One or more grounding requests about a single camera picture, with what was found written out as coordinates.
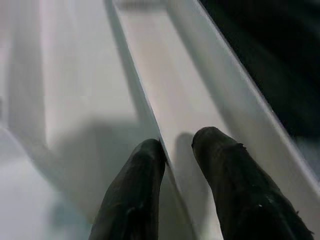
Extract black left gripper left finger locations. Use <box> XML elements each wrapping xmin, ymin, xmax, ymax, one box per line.
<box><xmin>88</xmin><ymin>138</ymin><xmax>168</xmax><ymax>240</ymax></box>

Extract white plastic children table top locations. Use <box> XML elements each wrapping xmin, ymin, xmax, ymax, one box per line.
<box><xmin>0</xmin><ymin>0</ymin><xmax>320</xmax><ymax>240</ymax></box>

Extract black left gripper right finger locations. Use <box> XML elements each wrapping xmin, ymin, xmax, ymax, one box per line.
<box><xmin>191</xmin><ymin>126</ymin><xmax>316</xmax><ymax>240</ymax></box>

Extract black plastic cover sheet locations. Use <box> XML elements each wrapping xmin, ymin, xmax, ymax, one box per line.
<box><xmin>199</xmin><ymin>0</ymin><xmax>320</xmax><ymax>141</ymax></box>

